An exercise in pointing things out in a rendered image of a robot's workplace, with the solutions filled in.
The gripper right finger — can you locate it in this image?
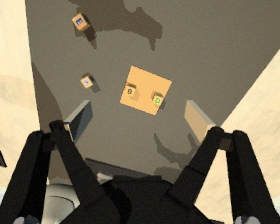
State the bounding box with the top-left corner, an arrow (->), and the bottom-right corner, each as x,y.
152,100 -> 280,224

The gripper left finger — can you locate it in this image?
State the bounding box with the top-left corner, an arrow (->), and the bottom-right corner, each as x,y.
0,100 -> 121,224

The orange flat mat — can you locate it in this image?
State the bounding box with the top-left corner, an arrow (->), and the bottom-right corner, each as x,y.
120,66 -> 172,115

